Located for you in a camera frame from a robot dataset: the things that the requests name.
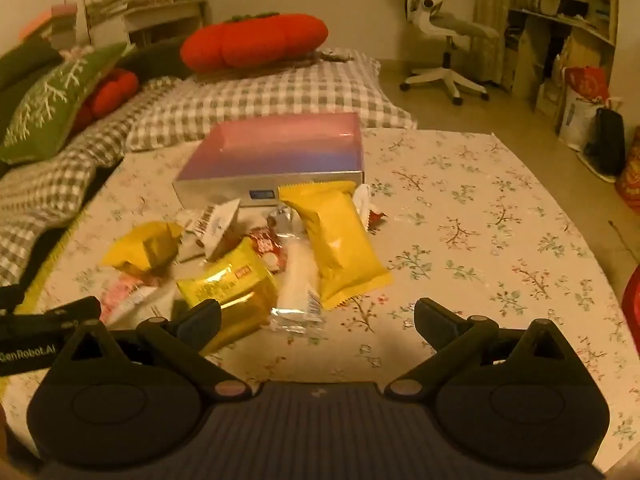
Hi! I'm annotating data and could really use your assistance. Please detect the wooden shelf unit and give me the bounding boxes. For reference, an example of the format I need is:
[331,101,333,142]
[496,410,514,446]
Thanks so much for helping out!
[501,0,618,128]

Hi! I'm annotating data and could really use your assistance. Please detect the green snowflake pillow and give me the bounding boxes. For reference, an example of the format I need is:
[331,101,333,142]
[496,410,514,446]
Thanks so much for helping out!
[1,42,128,166]

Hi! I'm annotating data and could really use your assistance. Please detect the small red tomato cushion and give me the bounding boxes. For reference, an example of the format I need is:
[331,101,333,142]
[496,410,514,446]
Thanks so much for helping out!
[72,68,139,133]

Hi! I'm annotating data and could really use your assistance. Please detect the white red snack wrapper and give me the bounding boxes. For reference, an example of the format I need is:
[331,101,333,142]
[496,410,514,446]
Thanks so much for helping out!
[352,184,386,232]

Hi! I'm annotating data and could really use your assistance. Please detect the red white candy packet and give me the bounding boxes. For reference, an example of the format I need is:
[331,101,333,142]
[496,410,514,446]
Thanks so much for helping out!
[247,226,286,273]

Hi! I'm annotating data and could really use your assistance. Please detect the large red tomato cushion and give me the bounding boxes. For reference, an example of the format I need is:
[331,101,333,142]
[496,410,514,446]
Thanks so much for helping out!
[180,13,329,74]

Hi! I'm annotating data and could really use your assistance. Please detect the white bookshelf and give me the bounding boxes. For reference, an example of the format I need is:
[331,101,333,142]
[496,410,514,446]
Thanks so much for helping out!
[60,0,208,49]

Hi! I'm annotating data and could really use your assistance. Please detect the gold foil snack packet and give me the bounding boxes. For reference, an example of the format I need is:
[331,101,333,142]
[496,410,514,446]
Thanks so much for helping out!
[177,238,278,353]

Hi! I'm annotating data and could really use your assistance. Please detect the white printed sack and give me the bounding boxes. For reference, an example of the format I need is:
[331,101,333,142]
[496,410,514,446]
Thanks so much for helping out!
[559,88,602,153]

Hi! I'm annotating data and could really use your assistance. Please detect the red printed bag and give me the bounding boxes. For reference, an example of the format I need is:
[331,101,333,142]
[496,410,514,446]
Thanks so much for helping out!
[564,66,610,103]

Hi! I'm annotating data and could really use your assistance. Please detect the black bag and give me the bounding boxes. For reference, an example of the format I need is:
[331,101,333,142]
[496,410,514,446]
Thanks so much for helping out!
[585,107,626,178]

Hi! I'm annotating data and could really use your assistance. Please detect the dark green sofa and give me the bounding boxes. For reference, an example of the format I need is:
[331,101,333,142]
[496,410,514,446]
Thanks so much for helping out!
[0,34,194,179]

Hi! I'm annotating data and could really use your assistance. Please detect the white triangular snack packet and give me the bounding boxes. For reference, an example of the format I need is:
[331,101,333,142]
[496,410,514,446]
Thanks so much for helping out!
[184,200,241,262]

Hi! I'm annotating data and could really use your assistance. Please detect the large yellow snack packet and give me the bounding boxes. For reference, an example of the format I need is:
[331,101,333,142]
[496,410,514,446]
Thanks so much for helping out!
[279,181,393,310]

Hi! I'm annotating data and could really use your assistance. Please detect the grey checked blanket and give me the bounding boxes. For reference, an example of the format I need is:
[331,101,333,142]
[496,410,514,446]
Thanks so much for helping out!
[1,49,416,286]

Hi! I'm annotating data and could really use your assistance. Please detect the floral tablecloth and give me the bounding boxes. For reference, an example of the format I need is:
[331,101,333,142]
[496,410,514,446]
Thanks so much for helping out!
[0,127,639,476]

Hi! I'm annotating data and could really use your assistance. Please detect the white wafer snack packet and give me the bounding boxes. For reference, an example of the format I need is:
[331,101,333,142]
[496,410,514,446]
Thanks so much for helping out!
[267,205,324,335]

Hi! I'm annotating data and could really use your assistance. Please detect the pink white snack packet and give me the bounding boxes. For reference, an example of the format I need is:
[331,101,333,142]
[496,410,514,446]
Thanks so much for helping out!
[100,274,160,325]

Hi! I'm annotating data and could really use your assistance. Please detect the white office chair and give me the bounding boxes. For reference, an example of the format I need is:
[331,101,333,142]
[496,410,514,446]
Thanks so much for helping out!
[399,0,499,106]

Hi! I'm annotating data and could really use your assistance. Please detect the pink silver storage box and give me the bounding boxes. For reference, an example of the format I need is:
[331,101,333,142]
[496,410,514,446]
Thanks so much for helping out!
[172,113,364,209]

